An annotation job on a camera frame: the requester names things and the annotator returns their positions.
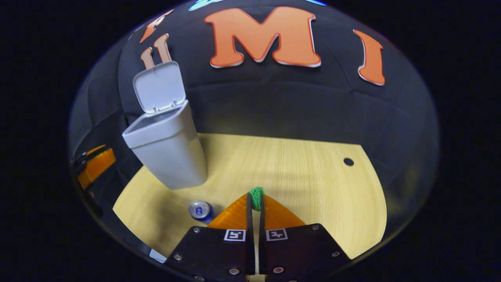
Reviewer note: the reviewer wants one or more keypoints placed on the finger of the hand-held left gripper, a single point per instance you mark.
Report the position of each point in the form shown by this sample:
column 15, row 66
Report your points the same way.
column 96, row 166

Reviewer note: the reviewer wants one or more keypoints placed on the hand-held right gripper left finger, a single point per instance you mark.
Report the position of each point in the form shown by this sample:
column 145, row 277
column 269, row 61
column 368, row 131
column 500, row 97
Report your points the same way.
column 249, row 250

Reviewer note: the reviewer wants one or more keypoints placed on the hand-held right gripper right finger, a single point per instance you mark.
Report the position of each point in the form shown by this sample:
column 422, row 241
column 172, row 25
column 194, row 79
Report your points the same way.
column 261, row 250

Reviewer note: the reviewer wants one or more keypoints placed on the green paper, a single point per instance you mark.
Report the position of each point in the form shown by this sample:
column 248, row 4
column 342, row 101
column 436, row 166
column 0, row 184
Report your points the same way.
column 256, row 197

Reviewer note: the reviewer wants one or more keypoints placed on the blue pop can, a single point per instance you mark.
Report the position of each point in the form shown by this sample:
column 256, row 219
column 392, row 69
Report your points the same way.
column 200, row 211

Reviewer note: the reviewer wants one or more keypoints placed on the white desktop garbage bin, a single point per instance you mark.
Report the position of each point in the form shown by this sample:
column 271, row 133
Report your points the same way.
column 172, row 152

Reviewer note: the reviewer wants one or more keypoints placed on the white card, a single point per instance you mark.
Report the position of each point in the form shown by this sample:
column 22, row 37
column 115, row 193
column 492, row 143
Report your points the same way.
column 158, row 256

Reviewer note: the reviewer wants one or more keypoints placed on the black round desk grommet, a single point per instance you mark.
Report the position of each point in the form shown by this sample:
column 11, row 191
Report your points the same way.
column 348, row 161

